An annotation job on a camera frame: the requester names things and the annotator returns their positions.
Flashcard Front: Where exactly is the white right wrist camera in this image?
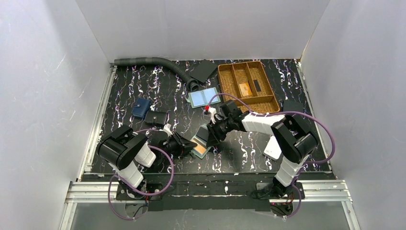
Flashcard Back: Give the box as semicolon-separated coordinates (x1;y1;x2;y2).
203;105;217;124

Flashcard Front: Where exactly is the black card in tray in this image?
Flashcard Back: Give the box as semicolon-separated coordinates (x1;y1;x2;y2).
253;80;261;92

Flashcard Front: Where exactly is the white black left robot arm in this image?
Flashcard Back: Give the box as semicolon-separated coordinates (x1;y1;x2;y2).
96;125;197;188

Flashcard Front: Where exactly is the grey corrugated hose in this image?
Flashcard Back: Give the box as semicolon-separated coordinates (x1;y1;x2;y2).
114;57;201;92

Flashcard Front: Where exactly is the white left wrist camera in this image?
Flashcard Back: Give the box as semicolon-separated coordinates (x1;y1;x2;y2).
162;124;173;136

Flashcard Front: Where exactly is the black snap wallet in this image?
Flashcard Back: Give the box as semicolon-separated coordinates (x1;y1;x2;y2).
144;111;168;126

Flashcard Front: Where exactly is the white rectangular box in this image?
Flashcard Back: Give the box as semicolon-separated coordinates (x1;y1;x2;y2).
262;136;282;161

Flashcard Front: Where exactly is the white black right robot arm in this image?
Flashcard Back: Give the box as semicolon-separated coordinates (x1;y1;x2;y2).
204;100;318;194

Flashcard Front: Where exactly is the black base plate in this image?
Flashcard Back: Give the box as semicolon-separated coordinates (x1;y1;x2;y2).
114;172;305;212

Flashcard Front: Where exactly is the black credit card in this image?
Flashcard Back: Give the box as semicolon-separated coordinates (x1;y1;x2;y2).
196;126;209;142

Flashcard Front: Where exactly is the wicker divided tray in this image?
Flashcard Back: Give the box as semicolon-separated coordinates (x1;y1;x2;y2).
218;61;280;114

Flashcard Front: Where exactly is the gold credit card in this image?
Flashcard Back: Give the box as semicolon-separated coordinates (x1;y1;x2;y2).
193;143;207;156

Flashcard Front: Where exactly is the mint green card holder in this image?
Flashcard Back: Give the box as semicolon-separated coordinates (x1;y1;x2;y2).
191;125;211;159

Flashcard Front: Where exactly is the navy blue wallet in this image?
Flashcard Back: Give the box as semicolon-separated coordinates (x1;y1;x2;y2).
131;98;151;119

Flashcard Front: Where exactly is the black flat wallet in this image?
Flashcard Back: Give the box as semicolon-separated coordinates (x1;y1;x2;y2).
282;100;305;113

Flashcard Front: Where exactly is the open mint card holder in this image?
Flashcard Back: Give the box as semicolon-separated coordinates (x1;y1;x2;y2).
186;88;218;108

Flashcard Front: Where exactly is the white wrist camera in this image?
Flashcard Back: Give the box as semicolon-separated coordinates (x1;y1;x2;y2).
203;105;217;124
162;124;173;136

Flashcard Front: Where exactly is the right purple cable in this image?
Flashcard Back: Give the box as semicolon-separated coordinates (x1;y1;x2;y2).
206;92;336;219

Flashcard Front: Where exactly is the black flat pad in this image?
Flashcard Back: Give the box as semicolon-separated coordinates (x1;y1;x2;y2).
189;59;218;84

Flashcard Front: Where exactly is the orange card in tray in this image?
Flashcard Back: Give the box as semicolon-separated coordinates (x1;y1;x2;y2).
239;82;252;97

